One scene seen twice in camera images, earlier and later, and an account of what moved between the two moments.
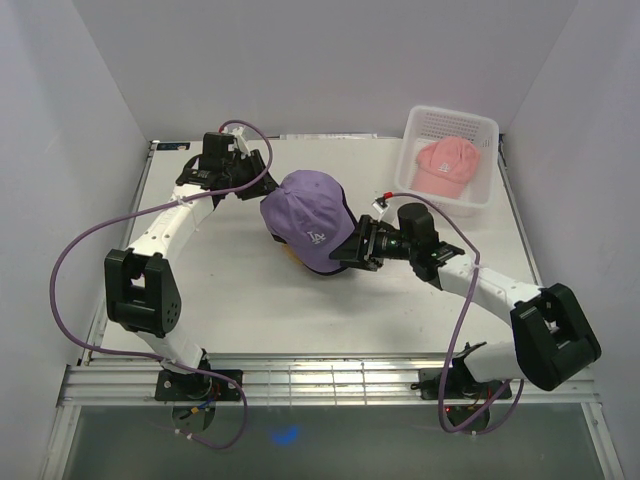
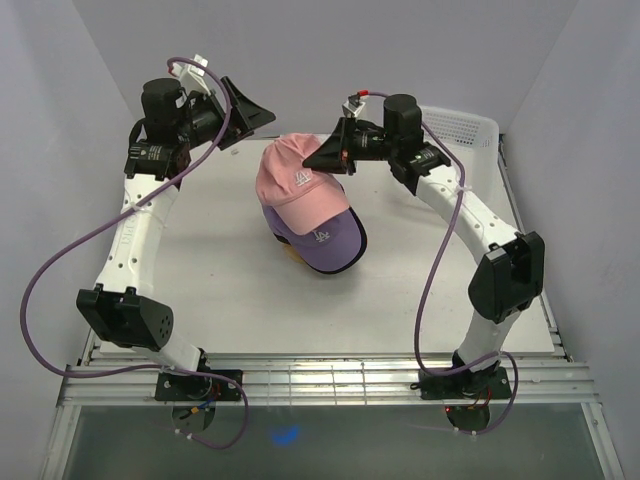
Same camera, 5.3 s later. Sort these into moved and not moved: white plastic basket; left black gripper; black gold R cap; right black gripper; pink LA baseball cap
Moved: left black gripper; pink LA baseball cap; right black gripper
Not moved: white plastic basket; black gold R cap
